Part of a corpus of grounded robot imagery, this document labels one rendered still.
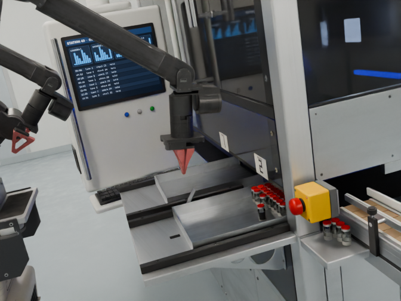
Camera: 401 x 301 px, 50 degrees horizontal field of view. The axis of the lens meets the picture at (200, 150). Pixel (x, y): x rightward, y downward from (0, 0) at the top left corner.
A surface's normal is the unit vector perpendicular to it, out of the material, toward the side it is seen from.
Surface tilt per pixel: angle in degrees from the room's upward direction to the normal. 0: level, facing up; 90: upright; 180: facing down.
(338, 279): 90
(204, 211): 0
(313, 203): 90
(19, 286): 8
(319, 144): 90
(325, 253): 0
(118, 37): 92
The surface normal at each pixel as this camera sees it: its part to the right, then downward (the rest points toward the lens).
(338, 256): -0.17, -0.95
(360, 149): 0.26, 0.23
